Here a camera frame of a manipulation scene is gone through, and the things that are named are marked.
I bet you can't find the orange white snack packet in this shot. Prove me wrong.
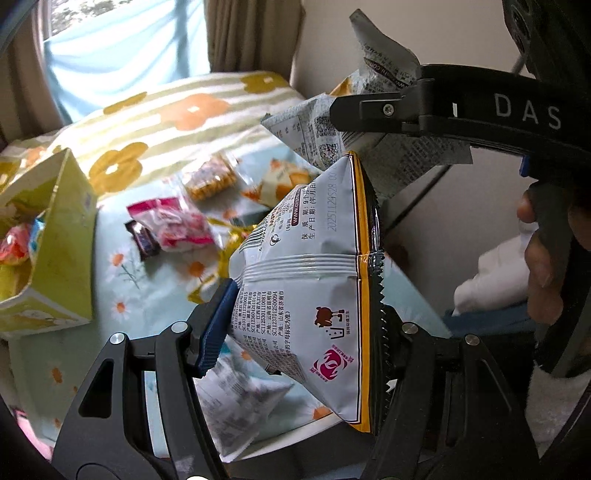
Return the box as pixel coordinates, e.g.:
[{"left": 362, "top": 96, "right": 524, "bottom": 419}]
[{"left": 242, "top": 157, "right": 324, "bottom": 208}]

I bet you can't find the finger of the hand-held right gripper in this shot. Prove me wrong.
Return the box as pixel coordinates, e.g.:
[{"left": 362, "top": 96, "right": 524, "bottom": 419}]
[{"left": 331, "top": 78, "right": 422, "bottom": 137}]

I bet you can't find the gold yellow snack packet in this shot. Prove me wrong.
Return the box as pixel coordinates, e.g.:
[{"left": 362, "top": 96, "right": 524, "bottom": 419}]
[{"left": 187, "top": 215, "right": 269, "bottom": 303}]

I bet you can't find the green cardboard box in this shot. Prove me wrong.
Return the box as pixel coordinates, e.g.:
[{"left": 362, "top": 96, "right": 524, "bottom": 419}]
[{"left": 0, "top": 148, "right": 99, "bottom": 340}]

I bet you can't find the dark chocolate bar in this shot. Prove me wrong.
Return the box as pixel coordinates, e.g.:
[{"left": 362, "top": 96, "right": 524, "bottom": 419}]
[{"left": 124, "top": 220, "right": 162, "bottom": 263}]

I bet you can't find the brown curtain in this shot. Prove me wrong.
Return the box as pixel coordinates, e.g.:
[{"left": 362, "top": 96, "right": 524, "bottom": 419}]
[
  {"left": 0, "top": 0, "right": 65, "bottom": 144},
  {"left": 203, "top": 0, "right": 305, "bottom": 79}
]

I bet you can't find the flat silver snack packet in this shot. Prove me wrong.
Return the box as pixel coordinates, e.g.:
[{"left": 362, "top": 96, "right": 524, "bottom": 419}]
[{"left": 194, "top": 342, "right": 296, "bottom": 462}]

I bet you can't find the light blue daisy bed sheet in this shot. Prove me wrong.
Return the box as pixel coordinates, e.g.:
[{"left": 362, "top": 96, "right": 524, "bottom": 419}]
[{"left": 9, "top": 152, "right": 453, "bottom": 462}]

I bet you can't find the light blue window cloth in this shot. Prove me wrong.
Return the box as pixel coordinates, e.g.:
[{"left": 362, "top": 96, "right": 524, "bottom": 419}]
[{"left": 44, "top": 0, "right": 213, "bottom": 125}]

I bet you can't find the striped floral blanket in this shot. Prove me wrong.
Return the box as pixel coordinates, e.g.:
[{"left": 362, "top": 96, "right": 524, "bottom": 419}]
[{"left": 0, "top": 69, "right": 310, "bottom": 199}]

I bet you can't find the pink white snack packet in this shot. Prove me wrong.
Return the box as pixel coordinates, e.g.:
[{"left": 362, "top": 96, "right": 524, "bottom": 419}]
[{"left": 127, "top": 196, "right": 222, "bottom": 254}]

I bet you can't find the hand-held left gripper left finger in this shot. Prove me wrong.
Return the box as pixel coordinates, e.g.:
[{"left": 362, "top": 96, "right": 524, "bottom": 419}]
[{"left": 51, "top": 277, "right": 241, "bottom": 480}]

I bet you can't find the silver snack packet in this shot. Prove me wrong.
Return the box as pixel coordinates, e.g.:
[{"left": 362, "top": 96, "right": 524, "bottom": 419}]
[
  {"left": 194, "top": 342, "right": 296, "bottom": 462},
  {"left": 261, "top": 9, "right": 474, "bottom": 200}
]

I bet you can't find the orange red snack packet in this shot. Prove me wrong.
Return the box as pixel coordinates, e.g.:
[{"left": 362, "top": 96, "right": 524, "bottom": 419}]
[{"left": 0, "top": 222, "right": 33, "bottom": 266}]

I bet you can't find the person's right hand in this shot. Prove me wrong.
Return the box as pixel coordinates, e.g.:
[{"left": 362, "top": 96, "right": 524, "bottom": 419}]
[{"left": 516, "top": 189, "right": 565, "bottom": 324}]

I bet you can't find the clear waffle packet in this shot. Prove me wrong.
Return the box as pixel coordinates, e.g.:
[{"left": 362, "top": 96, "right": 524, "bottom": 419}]
[{"left": 178, "top": 152, "right": 247, "bottom": 201}]

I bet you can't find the white cloth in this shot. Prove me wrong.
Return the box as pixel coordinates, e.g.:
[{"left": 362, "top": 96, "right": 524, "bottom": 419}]
[{"left": 452, "top": 231, "right": 536, "bottom": 317}]

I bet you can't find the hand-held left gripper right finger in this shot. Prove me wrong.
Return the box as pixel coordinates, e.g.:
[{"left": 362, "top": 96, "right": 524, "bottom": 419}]
[{"left": 365, "top": 305, "right": 541, "bottom": 480}]

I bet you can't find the silver snack bag yellow edge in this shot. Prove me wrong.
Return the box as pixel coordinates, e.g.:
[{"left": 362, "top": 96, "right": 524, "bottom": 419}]
[{"left": 228, "top": 151, "right": 386, "bottom": 435}]

